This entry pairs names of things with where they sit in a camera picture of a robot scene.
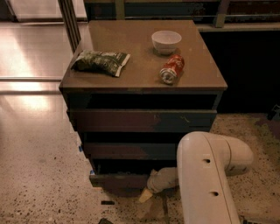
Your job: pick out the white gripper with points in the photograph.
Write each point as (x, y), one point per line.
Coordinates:
(157, 181)

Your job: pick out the drawer dark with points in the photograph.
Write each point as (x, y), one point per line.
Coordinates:
(141, 120)
(137, 151)
(124, 185)

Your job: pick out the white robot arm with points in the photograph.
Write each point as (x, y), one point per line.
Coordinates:
(204, 161)

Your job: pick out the dark object at bottom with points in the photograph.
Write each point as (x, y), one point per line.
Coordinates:
(104, 221)

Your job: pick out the dark object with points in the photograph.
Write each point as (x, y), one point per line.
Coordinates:
(104, 221)
(273, 112)

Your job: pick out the dark wooden drawer cabinet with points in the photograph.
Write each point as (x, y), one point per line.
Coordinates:
(199, 87)

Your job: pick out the black tape strip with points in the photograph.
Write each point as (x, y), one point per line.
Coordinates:
(107, 202)

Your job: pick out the red soda can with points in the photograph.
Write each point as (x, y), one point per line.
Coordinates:
(172, 69)

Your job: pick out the green chip bag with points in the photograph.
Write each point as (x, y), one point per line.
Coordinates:
(110, 63)

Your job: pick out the dark object at right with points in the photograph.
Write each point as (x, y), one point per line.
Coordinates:
(273, 112)

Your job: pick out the white ceramic bowl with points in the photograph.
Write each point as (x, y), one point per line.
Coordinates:
(165, 42)

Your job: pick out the metal window frame post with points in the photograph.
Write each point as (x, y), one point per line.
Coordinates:
(70, 21)

